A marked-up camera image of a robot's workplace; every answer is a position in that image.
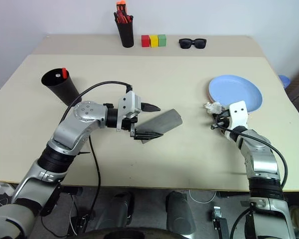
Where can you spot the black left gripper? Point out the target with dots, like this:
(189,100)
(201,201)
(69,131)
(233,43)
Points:
(129,123)

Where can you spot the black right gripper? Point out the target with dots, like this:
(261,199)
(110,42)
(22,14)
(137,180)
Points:
(224,119)

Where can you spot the white tissue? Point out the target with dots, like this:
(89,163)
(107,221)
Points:
(213,107)

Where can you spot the grey glasses case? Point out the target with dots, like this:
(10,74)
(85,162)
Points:
(164,122)

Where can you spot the blue plate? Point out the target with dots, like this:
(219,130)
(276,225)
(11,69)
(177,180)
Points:
(236,90)

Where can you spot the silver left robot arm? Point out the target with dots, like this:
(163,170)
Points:
(64,129)

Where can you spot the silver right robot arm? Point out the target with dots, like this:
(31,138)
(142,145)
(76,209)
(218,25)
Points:
(261,159)

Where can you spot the tall black pen cup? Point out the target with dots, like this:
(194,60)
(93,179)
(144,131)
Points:
(125,35)

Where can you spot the wide black cup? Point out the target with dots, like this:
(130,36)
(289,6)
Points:
(62,87)

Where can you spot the black zip tie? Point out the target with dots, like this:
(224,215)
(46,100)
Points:
(84,153)

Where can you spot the blue round container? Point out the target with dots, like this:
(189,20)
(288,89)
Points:
(284,81)

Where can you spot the black sunglasses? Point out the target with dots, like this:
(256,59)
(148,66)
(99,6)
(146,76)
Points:
(185,43)

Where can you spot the red wooden block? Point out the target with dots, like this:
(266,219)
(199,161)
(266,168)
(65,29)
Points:
(145,41)

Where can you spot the yellow wooden block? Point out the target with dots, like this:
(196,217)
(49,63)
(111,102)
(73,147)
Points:
(154,41)

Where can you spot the green wooden block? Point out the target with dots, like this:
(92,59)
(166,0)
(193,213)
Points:
(162,40)

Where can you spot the dark rounded shape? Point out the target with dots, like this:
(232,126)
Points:
(179,211)
(119,209)

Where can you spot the red and black marker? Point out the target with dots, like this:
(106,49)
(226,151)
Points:
(120,18)
(129,19)

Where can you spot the tall orange-capped marker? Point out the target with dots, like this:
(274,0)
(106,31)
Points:
(121,6)

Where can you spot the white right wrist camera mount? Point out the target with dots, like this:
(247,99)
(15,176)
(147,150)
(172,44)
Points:
(238,115)

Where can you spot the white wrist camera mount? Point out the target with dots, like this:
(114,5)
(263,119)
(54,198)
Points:
(129,102)
(238,115)

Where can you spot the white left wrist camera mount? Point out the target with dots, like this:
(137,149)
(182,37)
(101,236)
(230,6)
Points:
(129,102)

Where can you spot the small metal bracket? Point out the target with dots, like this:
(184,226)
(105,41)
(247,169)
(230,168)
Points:
(218,216)

